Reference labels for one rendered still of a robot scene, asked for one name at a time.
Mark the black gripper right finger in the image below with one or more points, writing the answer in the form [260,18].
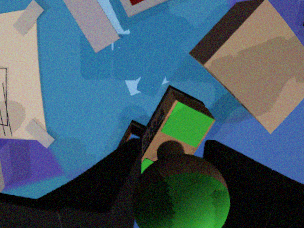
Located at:
[260,197]

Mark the grey flat bar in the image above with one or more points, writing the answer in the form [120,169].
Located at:
[91,18]

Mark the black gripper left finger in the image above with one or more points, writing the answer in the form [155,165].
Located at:
[101,197]

